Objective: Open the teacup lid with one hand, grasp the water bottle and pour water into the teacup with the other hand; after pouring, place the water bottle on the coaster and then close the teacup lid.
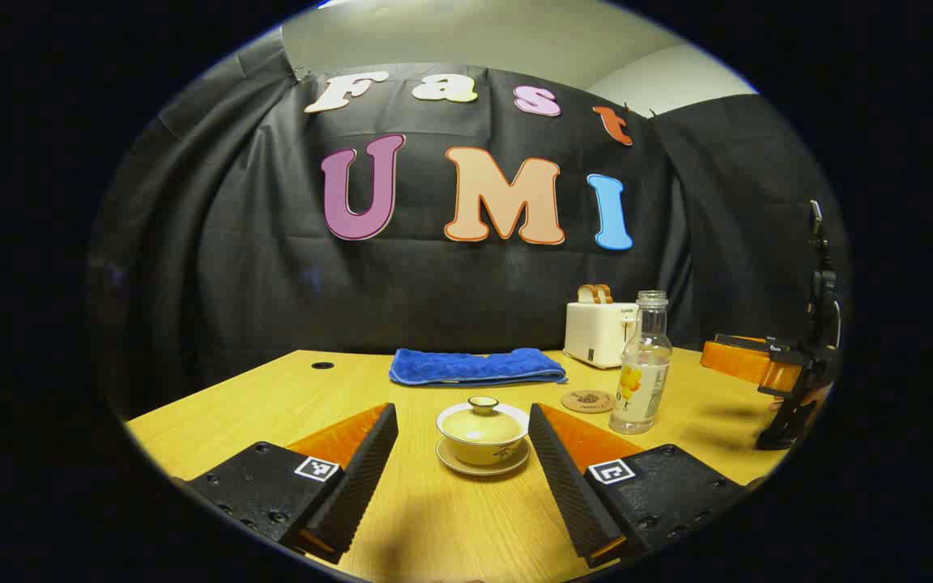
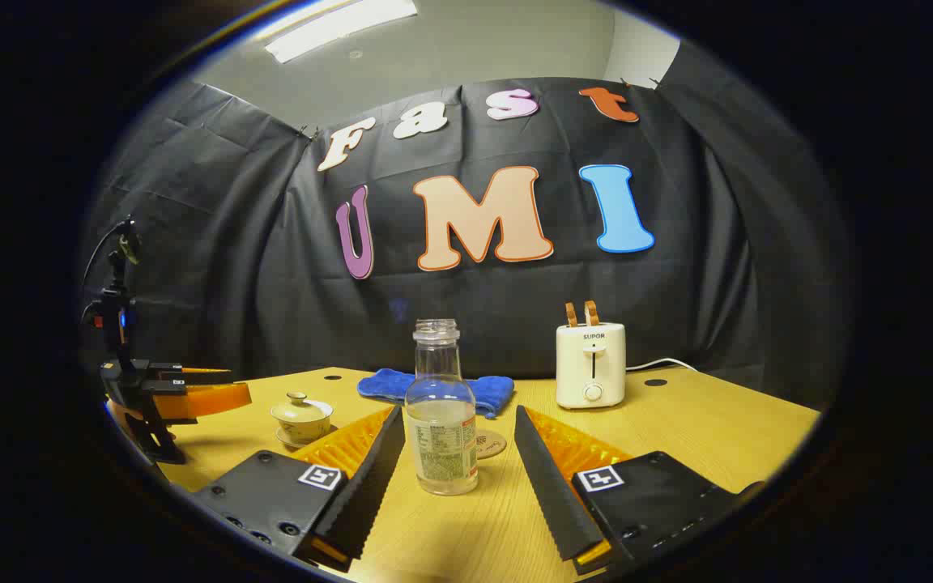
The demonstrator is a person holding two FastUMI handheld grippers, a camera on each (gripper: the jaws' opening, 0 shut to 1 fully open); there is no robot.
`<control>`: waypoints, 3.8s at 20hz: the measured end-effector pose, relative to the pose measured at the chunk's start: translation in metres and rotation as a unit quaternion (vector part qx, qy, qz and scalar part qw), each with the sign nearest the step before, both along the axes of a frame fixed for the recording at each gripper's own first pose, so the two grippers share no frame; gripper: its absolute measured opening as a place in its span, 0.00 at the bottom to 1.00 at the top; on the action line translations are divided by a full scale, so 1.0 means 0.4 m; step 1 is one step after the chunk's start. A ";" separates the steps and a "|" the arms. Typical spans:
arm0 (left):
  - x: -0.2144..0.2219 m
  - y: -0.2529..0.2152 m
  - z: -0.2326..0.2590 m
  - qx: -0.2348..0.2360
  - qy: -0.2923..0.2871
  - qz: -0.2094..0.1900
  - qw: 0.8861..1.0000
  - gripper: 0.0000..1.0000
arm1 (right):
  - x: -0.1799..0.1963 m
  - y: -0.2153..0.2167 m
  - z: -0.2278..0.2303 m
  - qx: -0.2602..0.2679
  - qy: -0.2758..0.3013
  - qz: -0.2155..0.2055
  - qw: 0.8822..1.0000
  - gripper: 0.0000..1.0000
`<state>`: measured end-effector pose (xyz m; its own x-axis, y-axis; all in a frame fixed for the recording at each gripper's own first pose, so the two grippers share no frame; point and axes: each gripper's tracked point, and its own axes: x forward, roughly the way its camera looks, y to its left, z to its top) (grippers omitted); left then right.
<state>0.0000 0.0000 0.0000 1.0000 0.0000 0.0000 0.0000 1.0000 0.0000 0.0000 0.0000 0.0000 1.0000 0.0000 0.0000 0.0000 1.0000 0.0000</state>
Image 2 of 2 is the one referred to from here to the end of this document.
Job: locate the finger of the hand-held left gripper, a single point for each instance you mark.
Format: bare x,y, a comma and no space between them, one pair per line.
207,401
207,376

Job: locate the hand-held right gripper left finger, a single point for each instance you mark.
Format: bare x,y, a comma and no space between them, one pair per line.
369,494

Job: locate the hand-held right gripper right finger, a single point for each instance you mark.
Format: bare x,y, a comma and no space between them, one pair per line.
551,494

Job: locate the round wooden coaster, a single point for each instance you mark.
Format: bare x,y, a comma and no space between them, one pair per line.
493,444

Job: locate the cream porcelain teacup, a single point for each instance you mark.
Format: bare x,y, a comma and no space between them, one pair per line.
304,431

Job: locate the clear water bottle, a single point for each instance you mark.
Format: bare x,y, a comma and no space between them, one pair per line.
440,437

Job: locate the cream saucer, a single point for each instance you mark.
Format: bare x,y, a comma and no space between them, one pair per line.
281,438

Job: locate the blue folded towel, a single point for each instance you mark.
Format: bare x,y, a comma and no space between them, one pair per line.
385,385

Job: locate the black backdrop cloth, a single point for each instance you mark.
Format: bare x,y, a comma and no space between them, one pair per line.
272,283

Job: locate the white toaster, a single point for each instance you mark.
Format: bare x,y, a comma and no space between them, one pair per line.
573,364

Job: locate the bread slice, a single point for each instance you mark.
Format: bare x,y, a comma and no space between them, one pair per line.
571,314
592,313

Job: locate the ceiling light panel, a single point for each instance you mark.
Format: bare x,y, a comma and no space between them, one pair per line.
337,24

